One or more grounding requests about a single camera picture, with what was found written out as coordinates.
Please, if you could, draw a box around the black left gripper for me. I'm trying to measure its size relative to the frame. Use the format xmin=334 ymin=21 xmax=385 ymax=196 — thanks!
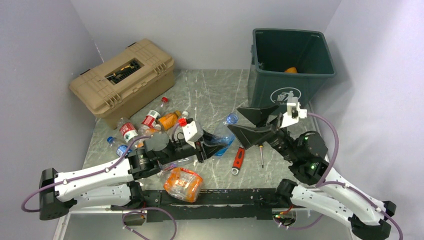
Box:
xmin=158 ymin=129 xmax=228 ymax=166

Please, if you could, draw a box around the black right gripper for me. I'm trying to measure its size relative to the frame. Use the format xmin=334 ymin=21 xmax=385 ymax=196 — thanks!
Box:
xmin=226 ymin=101 xmax=299 ymax=163

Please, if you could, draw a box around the blue tinted water bottle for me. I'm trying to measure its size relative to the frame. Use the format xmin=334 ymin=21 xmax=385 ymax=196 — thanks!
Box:
xmin=211 ymin=112 xmax=239 ymax=157

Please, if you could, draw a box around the crushed clear blue label bottle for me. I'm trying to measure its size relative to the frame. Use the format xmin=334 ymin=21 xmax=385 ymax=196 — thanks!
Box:
xmin=160 ymin=156 xmax=195 ymax=172

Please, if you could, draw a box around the crushed orange label jug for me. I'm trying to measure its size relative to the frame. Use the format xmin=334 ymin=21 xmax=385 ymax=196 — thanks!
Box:
xmin=163 ymin=167 xmax=204 ymax=203

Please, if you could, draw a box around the small orange bottle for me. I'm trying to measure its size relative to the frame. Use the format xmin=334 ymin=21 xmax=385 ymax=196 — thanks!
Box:
xmin=284 ymin=67 xmax=298 ymax=74

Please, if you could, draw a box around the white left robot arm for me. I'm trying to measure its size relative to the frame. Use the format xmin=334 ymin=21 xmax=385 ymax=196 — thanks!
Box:
xmin=39 ymin=133 xmax=225 ymax=221

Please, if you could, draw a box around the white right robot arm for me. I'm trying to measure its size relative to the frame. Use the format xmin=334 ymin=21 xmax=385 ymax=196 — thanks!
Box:
xmin=228 ymin=103 xmax=398 ymax=240

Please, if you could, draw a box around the dark green trash bin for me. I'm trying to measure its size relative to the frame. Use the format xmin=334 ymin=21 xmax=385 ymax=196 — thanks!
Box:
xmin=247 ymin=28 xmax=336 ymax=112

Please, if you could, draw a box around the yellow black screwdriver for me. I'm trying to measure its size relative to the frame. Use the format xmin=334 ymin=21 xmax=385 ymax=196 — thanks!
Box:
xmin=259 ymin=144 xmax=264 ymax=169

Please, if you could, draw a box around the clear white cap bottle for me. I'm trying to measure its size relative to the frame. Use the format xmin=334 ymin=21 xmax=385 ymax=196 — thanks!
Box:
xmin=181 ymin=111 xmax=189 ymax=119

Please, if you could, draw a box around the orange juice bottle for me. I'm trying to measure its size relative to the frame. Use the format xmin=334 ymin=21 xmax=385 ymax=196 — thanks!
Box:
xmin=157 ymin=110 xmax=181 ymax=131

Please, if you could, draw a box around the red cap clear bottle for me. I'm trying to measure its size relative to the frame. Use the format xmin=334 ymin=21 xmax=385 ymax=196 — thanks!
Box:
xmin=140 ymin=97 xmax=169 ymax=131

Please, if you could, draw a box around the large orange label bottle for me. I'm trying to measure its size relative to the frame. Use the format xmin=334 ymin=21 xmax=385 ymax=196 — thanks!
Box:
xmin=134 ymin=128 xmax=160 ymax=148

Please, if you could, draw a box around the red label clear bottle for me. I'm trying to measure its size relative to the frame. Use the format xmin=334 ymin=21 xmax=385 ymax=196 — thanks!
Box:
xmin=117 ymin=117 xmax=138 ymax=143

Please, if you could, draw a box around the small blue label bottle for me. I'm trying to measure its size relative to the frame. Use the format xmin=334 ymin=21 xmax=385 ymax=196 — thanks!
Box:
xmin=106 ymin=136 xmax=133 ymax=157

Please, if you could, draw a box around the tan plastic toolbox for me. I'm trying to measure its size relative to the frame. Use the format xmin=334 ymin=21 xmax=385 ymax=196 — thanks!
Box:
xmin=69 ymin=38 xmax=175 ymax=128

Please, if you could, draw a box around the red handled adjustable wrench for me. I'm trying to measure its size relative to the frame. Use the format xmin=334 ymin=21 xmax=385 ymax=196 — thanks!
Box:
xmin=231 ymin=146 xmax=245 ymax=176

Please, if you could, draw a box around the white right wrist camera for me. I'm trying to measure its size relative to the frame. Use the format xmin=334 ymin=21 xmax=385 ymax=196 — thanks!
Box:
xmin=280 ymin=96 xmax=308 ymax=129

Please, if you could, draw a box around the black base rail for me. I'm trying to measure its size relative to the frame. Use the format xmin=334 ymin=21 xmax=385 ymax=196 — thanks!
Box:
xmin=141 ymin=187 xmax=301 ymax=223

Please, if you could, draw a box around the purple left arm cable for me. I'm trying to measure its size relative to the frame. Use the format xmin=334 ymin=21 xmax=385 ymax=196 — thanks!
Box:
xmin=20 ymin=135 xmax=152 ymax=213

